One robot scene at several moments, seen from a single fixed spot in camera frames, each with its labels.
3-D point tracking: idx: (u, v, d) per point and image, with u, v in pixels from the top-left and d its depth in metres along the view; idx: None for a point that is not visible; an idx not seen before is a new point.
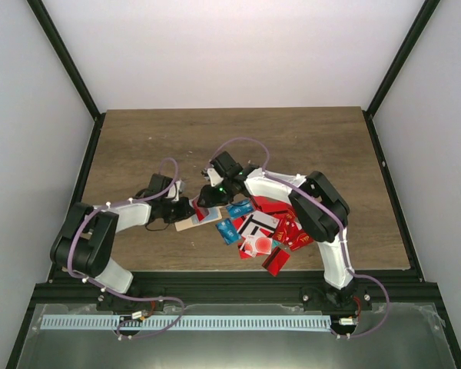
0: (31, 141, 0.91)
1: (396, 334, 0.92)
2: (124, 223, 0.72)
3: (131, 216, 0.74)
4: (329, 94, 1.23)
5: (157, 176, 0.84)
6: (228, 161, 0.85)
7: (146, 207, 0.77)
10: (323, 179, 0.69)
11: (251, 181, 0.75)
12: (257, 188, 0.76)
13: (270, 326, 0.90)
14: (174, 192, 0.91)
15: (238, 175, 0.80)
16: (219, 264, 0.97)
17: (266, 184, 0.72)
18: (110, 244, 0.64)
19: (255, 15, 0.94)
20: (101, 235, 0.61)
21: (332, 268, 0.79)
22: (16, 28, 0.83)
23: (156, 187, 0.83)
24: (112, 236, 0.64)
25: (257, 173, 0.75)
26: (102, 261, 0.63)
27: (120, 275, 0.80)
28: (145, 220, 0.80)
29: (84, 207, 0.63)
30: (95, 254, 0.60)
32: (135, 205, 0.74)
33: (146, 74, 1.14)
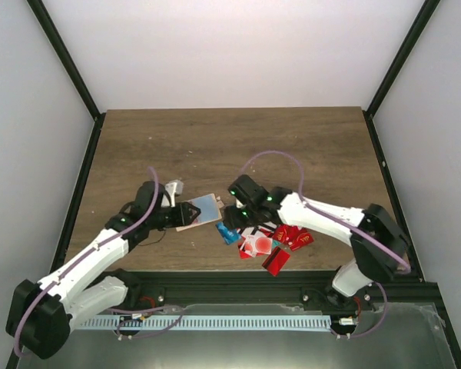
0: (30, 140, 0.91)
1: (396, 335, 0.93)
2: (88, 279, 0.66)
3: (96, 269, 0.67)
4: (330, 94, 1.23)
5: (146, 187, 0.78)
6: (251, 185, 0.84)
7: (120, 243, 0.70)
10: (382, 211, 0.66)
11: (289, 210, 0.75)
12: (295, 219, 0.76)
13: (270, 326, 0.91)
14: (169, 199, 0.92)
15: (265, 201, 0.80)
16: (219, 264, 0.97)
17: (308, 215, 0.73)
18: (64, 326, 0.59)
19: (256, 15, 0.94)
20: (42, 331, 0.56)
21: (351, 283, 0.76)
22: (15, 26, 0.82)
23: (142, 201, 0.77)
24: (64, 322, 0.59)
25: (295, 199, 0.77)
26: (58, 341, 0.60)
27: (106, 297, 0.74)
28: (124, 254, 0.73)
29: (29, 290, 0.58)
30: (41, 341, 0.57)
32: (100, 257, 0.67)
33: (146, 74, 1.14)
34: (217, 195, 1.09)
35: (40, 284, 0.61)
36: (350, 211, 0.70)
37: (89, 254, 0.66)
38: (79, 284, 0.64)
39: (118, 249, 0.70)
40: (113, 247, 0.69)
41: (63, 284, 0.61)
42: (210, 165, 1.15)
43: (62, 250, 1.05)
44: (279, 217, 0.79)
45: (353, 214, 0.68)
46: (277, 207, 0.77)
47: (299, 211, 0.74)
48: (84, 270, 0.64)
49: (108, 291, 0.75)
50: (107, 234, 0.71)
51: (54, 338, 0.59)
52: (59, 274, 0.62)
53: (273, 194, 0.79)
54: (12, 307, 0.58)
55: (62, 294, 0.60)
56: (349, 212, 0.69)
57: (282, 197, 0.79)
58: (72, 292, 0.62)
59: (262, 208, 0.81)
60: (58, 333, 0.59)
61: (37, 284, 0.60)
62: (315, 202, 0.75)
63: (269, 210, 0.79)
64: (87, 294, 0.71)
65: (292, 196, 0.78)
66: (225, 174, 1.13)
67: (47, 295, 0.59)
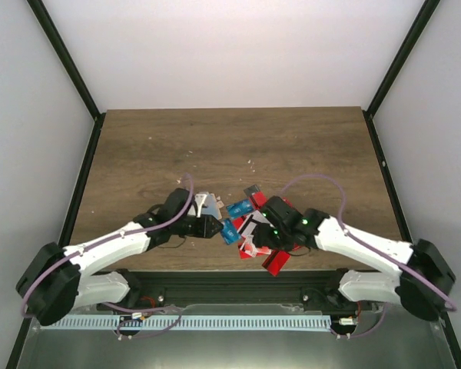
0: (31, 140, 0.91)
1: (396, 335, 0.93)
2: (107, 260, 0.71)
3: (114, 254, 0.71)
4: (330, 94, 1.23)
5: (179, 194, 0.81)
6: (283, 207, 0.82)
7: (141, 239, 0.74)
10: (431, 247, 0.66)
11: (329, 236, 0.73)
12: (332, 245, 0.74)
13: (270, 326, 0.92)
14: (195, 209, 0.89)
15: (298, 224, 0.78)
16: (219, 264, 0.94)
17: (350, 244, 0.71)
18: (72, 296, 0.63)
19: (256, 16, 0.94)
20: (51, 294, 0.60)
21: (366, 291, 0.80)
22: (15, 27, 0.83)
23: (170, 207, 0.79)
24: (74, 292, 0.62)
25: (333, 224, 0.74)
26: (61, 310, 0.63)
27: (109, 290, 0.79)
28: (142, 249, 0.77)
29: (54, 254, 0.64)
30: (47, 305, 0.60)
32: (121, 244, 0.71)
33: (146, 74, 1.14)
34: (217, 195, 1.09)
35: (64, 250, 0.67)
36: (397, 244, 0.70)
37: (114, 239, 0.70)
38: (97, 263, 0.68)
39: (139, 244, 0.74)
40: (136, 239, 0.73)
41: (84, 258, 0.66)
42: (210, 164, 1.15)
43: None
44: (313, 241, 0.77)
45: (401, 250, 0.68)
46: (315, 232, 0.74)
47: (339, 237, 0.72)
48: (106, 250, 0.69)
49: (113, 286, 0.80)
50: (134, 227, 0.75)
51: (59, 307, 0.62)
52: (84, 247, 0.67)
53: (308, 217, 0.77)
54: (37, 264, 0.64)
55: (81, 265, 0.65)
56: (396, 247, 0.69)
57: (318, 221, 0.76)
58: (89, 267, 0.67)
59: (296, 231, 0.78)
60: (63, 304, 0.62)
61: (62, 250, 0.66)
62: (356, 231, 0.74)
63: (304, 233, 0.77)
64: (94, 281, 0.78)
65: (329, 221, 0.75)
66: (225, 174, 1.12)
67: (68, 262, 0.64)
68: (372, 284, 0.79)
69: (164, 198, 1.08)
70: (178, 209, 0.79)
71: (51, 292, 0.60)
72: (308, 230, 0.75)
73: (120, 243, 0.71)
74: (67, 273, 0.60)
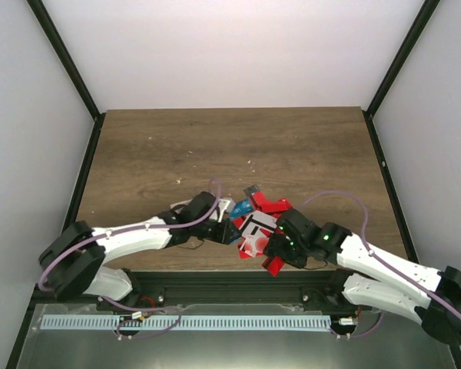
0: (31, 140, 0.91)
1: (396, 335, 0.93)
2: (127, 250, 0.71)
3: (136, 244, 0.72)
4: (330, 94, 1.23)
5: (203, 197, 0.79)
6: (300, 219, 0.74)
7: (164, 236, 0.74)
10: (459, 274, 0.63)
11: (351, 254, 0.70)
12: (353, 264, 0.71)
13: (270, 326, 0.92)
14: (217, 214, 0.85)
15: (319, 240, 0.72)
16: (219, 264, 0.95)
17: (374, 266, 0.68)
18: (92, 276, 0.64)
19: (257, 16, 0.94)
20: (74, 271, 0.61)
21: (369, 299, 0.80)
22: (15, 28, 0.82)
23: (194, 210, 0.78)
24: (94, 272, 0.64)
25: (356, 244, 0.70)
26: (79, 289, 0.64)
27: (116, 284, 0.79)
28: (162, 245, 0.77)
29: (83, 231, 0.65)
30: (67, 281, 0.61)
32: (144, 237, 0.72)
33: (145, 74, 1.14)
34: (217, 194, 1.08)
35: (92, 230, 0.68)
36: (425, 269, 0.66)
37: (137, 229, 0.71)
38: (120, 250, 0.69)
39: (160, 240, 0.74)
40: (158, 234, 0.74)
41: (111, 241, 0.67)
42: (211, 164, 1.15)
43: None
44: (333, 257, 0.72)
45: (429, 277, 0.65)
46: (338, 250, 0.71)
47: (363, 257, 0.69)
48: (131, 239, 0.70)
49: (120, 282, 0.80)
50: (159, 221, 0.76)
51: (78, 286, 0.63)
52: (112, 231, 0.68)
53: (330, 232, 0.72)
54: (64, 239, 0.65)
55: (107, 248, 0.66)
56: (424, 271, 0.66)
57: (343, 239, 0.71)
58: (111, 254, 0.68)
59: (316, 247, 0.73)
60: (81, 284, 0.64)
61: (90, 229, 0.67)
62: (381, 252, 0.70)
63: (326, 249, 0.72)
64: (105, 273, 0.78)
65: (353, 237, 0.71)
66: (225, 174, 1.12)
67: (94, 241, 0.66)
68: (384, 296, 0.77)
69: (164, 198, 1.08)
70: (202, 213, 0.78)
71: (74, 268, 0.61)
72: (332, 247, 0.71)
73: (143, 234, 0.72)
74: (94, 253, 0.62)
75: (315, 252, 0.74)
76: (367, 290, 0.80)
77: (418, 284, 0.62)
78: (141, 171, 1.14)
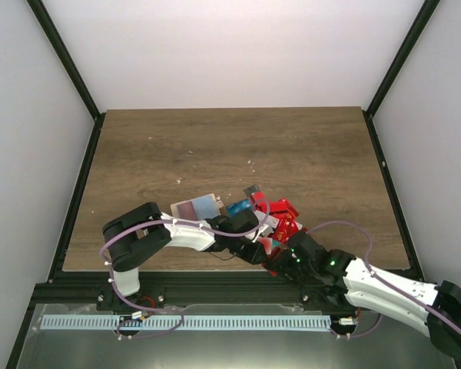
0: (31, 140, 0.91)
1: (396, 335, 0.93)
2: (177, 241, 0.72)
3: (187, 239, 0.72)
4: (330, 94, 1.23)
5: (247, 212, 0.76)
6: (311, 243, 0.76)
7: (210, 240, 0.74)
10: (457, 290, 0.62)
11: (354, 274, 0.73)
12: (359, 285, 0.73)
13: (270, 326, 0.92)
14: (255, 234, 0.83)
15: (329, 266, 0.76)
16: (219, 264, 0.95)
17: (376, 285, 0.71)
18: (150, 255, 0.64)
19: (257, 15, 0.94)
20: (140, 247, 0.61)
21: (374, 306, 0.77)
22: (16, 28, 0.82)
23: (235, 222, 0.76)
24: (154, 252, 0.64)
25: (359, 267, 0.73)
26: (134, 265, 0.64)
27: (130, 282, 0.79)
28: (201, 247, 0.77)
29: (154, 211, 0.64)
30: (129, 255, 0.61)
32: (197, 234, 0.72)
33: (145, 74, 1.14)
34: (217, 195, 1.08)
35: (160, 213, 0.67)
36: (422, 284, 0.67)
37: (195, 225, 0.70)
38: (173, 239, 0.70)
39: (205, 241, 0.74)
40: (207, 234, 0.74)
41: (172, 228, 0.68)
42: (211, 165, 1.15)
43: (62, 251, 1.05)
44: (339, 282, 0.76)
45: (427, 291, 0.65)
46: (343, 274, 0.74)
47: (366, 278, 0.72)
48: (187, 233, 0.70)
49: (134, 279, 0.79)
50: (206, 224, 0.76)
51: (135, 261, 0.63)
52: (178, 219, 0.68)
53: (336, 258, 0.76)
54: (135, 216, 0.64)
55: None
56: (421, 286, 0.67)
57: (348, 264, 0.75)
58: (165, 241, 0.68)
59: (324, 271, 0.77)
60: (138, 260, 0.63)
61: (160, 211, 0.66)
62: (382, 272, 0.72)
63: (333, 275, 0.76)
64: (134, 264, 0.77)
65: (356, 262, 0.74)
66: (225, 174, 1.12)
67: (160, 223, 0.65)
68: (389, 305, 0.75)
69: (163, 198, 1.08)
70: (243, 227, 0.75)
71: (140, 244, 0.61)
72: (339, 271, 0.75)
73: (196, 231, 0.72)
74: (162, 234, 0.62)
75: (323, 277, 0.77)
76: (373, 297, 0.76)
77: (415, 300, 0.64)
78: (141, 171, 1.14)
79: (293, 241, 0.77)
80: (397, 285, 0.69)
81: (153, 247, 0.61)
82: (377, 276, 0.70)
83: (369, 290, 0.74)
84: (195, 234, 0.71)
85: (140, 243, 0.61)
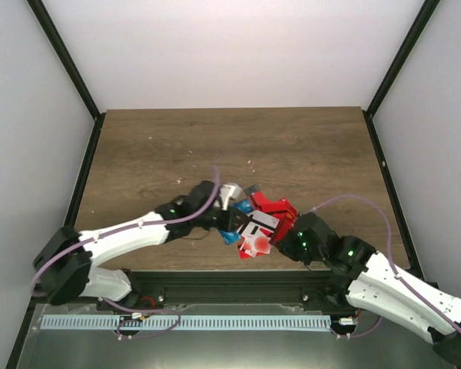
0: (31, 140, 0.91)
1: (396, 336, 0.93)
2: (119, 250, 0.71)
3: (131, 244, 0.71)
4: (331, 94, 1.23)
5: (202, 187, 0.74)
6: (323, 228, 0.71)
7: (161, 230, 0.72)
10: None
11: (377, 272, 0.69)
12: (376, 284, 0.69)
13: (270, 326, 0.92)
14: (221, 204, 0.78)
15: (343, 254, 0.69)
16: (219, 264, 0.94)
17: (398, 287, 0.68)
18: (82, 281, 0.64)
19: (257, 15, 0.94)
20: (62, 277, 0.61)
21: (376, 308, 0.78)
22: (16, 28, 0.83)
23: (193, 200, 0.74)
24: (84, 277, 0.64)
25: (382, 264, 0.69)
26: (71, 292, 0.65)
27: (115, 286, 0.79)
28: (160, 241, 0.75)
29: (67, 238, 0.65)
30: (57, 286, 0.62)
32: (138, 236, 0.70)
33: (145, 74, 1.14)
34: None
35: (81, 235, 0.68)
36: (450, 298, 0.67)
37: (131, 229, 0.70)
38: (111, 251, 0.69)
39: (154, 236, 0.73)
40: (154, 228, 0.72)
41: (98, 244, 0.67)
42: (211, 164, 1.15)
43: None
44: (354, 275, 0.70)
45: (455, 307, 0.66)
46: (363, 269, 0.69)
47: (389, 279, 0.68)
48: (122, 240, 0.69)
49: (117, 283, 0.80)
50: (155, 217, 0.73)
51: (69, 289, 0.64)
52: (100, 234, 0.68)
53: (353, 247, 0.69)
54: (54, 246, 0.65)
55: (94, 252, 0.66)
56: (449, 300, 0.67)
57: (367, 257, 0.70)
58: (103, 255, 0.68)
59: (336, 260, 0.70)
60: (77, 285, 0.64)
61: (77, 234, 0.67)
62: (405, 274, 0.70)
63: (347, 264, 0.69)
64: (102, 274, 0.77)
65: (377, 257, 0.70)
66: (225, 174, 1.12)
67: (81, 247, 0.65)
68: (393, 307, 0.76)
69: (163, 198, 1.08)
70: (200, 204, 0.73)
71: (64, 273, 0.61)
72: (356, 264, 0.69)
73: (136, 233, 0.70)
74: (80, 259, 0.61)
75: (335, 266, 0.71)
76: (376, 300, 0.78)
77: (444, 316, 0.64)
78: (141, 171, 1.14)
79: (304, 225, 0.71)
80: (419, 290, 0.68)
81: (82, 271, 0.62)
82: (403, 280, 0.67)
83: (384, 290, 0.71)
84: (136, 237, 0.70)
85: (66, 271, 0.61)
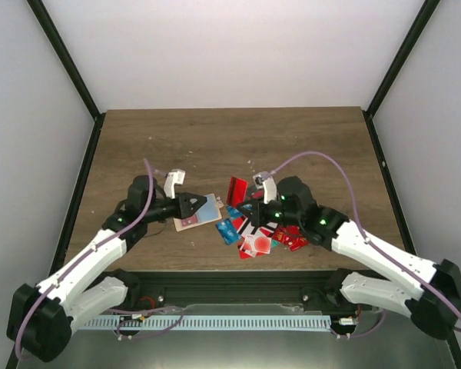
0: (30, 139, 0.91)
1: (396, 335, 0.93)
2: (87, 283, 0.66)
3: (94, 270, 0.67)
4: (330, 94, 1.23)
5: (136, 186, 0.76)
6: (306, 197, 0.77)
7: (117, 244, 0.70)
10: (455, 269, 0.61)
11: (346, 237, 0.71)
12: (348, 250, 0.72)
13: (270, 326, 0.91)
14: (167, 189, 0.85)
15: (318, 223, 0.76)
16: (219, 264, 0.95)
17: (367, 253, 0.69)
18: (64, 327, 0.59)
19: (257, 15, 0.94)
20: (44, 332, 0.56)
21: (366, 298, 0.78)
22: (16, 27, 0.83)
23: (134, 202, 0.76)
24: (65, 322, 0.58)
25: (353, 231, 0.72)
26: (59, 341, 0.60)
27: (107, 297, 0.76)
28: (121, 254, 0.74)
29: (24, 297, 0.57)
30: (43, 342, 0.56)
32: (98, 259, 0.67)
33: (145, 74, 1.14)
34: (217, 195, 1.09)
35: (38, 287, 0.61)
36: (419, 260, 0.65)
37: (87, 256, 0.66)
38: (79, 287, 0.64)
39: (116, 249, 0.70)
40: (110, 247, 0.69)
41: (61, 288, 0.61)
42: (211, 164, 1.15)
43: (62, 251, 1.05)
44: (326, 244, 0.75)
45: (423, 268, 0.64)
46: (333, 235, 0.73)
47: (359, 244, 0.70)
48: (84, 270, 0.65)
49: (109, 293, 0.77)
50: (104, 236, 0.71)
51: (56, 340, 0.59)
52: (58, 277, 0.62)
53: (328, 217, 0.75)
54: (14, 311, 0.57)
55: (62, 297, 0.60)
56: (419, 262, 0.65)
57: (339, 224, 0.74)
58: (73, 294, 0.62)
59: (311, 227, 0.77)
60: (61, 334, 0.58)
61: (35, 288, 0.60)
62: (376, 240, 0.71)
63: (320, 233, 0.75)
64: (87, 297, 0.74)
65: (349, 224, 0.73)
66: (224, 174, 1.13)
67: (48, 298, 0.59)
68: (377, 292, 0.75)
69: None
70: (142, 200, 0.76)
71: (44, 329, 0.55)
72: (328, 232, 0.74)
73: (94, 258, 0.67)
74: (52, 310, 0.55)
75: (308, 234, 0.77)
76: (365, 289, 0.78)
77: (412, 274, 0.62)
78: (141, 170, 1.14)
79: (289, 190, 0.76)
80: (389, 253, 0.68)
81: (60, 317, 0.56)
82: (371, 243, 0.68)
83: (359, 258, 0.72)
84: (96, 262, 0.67)
85: (42, 327, 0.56)
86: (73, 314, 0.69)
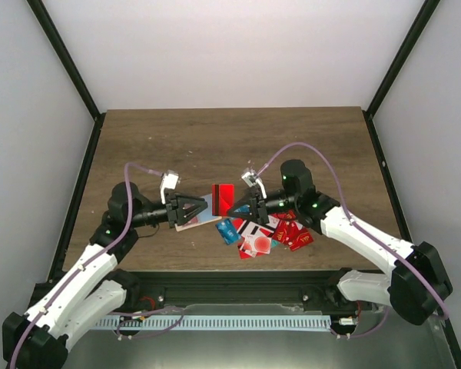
0: (30, 139, 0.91)
1: (396, 335, 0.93)
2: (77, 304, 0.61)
3: (84, 290, 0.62)
4: (330, 94, 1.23)
5: (114, 198, 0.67)
6: (308, 181, 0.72)
7: (105, 260, 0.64)
10: (434, 252, 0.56)
11: (333, 220, 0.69)
12: (335, 232, 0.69)
13: (270, 326, 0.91)
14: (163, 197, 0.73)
15: (310, 207, 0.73)
16: (219, 264, 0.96)
17: (353, 234, 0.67)
18: (60, 351, 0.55)
19: (257, 15, 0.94)
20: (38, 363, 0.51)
21: (360, 292, 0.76)
22: (16, 26, 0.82)
23: (117, 214, 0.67)
24: (59, 347, 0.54)
25: (337, 214, 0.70)
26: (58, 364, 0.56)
27: (105, 305, 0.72)
28: (114, 267, 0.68)
29: (10, 330, 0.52)
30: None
32: (87, 278, 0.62)
33: (145, 74, 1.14)
34: None
35: (26, 316, 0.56)
36: (399, 241, 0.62)
37: (74, 278, 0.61)
38: (69, 310, 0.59)
39: (107, 264, 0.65)
40: (99, 263, 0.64)
41: (50, 314, 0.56)
42: (211, 164, 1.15)
43: (62, 251, 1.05)
44: (316, 226, 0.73)
45: (402, 248, 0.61)
46: (322, 216, 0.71)
47: (344, 226, 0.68)
48: (71, 293, 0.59)
49: (107, 300, 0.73)
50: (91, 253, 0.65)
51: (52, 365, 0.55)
52: (46, 303, 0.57)
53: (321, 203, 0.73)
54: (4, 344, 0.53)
55: (51, 324, 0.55)
56: (397, 242, 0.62)
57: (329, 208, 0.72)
58: (63, 317, 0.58)
59: (304, 210, 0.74)
60: (55, 357, 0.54)
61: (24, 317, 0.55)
62: (363, 221, 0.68)
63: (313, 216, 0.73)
64: (82, 309, 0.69)
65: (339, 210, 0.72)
66: (224, 174, 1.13)
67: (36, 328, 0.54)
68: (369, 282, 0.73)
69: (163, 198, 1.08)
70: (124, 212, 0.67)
71: (36, 360, 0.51)
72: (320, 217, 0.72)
73: (82, 278, 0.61)
74: (41, 339, 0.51)
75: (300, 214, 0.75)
76: (357, 280, 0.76)
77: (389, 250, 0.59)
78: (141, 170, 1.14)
79: (290, 171, 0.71)
80: (374, 233, 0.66)
81: (52, 344, 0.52)
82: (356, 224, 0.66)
83: (346, 241, 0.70)
84: (85, 282, 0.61)
85: (34, 359, 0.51)
86: (69, 329, 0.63)
